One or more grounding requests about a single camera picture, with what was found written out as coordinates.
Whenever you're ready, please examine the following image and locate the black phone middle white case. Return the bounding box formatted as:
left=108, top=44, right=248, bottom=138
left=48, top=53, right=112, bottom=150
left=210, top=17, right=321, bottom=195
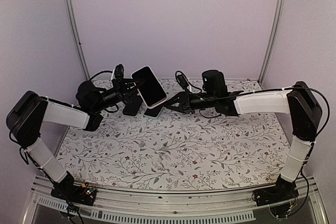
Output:
left=143, top=106, right=163, bottom=118

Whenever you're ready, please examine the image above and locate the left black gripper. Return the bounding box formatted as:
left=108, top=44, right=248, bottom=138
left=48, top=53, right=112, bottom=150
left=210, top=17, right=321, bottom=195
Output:
left=92, top=77, right=146, bottom=112

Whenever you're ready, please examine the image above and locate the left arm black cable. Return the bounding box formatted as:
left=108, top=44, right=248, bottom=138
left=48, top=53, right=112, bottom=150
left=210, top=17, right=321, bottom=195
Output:
left=88, top=69, right=113, bottom=82

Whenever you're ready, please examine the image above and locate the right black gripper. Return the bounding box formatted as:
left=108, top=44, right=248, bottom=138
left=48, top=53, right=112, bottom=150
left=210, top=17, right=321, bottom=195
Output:
left=164, top=91, right=217, bottom=115

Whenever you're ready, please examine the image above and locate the black phone left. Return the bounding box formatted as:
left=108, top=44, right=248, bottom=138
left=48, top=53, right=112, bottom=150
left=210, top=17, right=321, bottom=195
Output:
left=122, top=95, right=142, bottom=116

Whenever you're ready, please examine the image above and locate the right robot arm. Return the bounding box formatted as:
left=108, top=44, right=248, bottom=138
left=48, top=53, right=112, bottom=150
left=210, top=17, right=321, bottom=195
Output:
left=164, top=70, right=322, bottom=201

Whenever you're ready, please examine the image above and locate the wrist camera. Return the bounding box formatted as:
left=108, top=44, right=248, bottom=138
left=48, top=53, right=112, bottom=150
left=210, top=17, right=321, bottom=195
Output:
left=110, top=64, right=124, bottom=81
left=175, top=70, right=192, bottom=92

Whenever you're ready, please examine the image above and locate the front aluminium rail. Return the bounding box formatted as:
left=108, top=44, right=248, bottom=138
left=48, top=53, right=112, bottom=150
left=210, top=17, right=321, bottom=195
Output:
left=21, top=176, right=331, bottom=223

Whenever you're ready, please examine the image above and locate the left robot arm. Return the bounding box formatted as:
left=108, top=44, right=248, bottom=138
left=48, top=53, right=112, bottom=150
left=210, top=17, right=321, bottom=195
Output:
left=6, top=78, right=144, bottom=200

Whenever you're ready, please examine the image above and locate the left aluminium frame post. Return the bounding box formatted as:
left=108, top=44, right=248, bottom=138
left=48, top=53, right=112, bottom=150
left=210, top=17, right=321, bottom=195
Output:
left=64, top=0, right=90, bottom=80

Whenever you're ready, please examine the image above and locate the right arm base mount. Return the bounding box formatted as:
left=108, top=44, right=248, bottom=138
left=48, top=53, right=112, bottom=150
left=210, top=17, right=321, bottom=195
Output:
left=251, top=186, right=299, bottom=206

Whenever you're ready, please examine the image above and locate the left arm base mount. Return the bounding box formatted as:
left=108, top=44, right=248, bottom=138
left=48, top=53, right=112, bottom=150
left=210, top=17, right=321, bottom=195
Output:
left=51, top=183, right=97, bottom=206

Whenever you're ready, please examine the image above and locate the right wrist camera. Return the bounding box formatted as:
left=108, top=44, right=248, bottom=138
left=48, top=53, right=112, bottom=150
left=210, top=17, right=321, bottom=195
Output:
left=175, top=70, right=192, bottom=92

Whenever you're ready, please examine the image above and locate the right aluminium frame post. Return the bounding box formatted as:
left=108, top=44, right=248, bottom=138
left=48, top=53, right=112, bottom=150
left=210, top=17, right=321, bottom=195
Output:
left=258, top=0, right=285, bottom=86

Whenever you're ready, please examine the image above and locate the floral patterned table mat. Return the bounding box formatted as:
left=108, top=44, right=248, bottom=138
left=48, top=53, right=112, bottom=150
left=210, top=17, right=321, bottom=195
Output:
left=57, top=106, right=290, bottom=190

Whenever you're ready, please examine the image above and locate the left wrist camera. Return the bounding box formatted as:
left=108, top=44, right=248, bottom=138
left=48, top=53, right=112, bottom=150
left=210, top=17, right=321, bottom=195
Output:
left=110, top=64, right=124, bottom=81

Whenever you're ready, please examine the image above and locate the aluminium frame post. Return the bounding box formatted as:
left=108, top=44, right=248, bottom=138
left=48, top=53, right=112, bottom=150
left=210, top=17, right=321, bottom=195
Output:
left=258, top=0, right=285, bottom=86
left=64, top=0, right=90, bottom=80

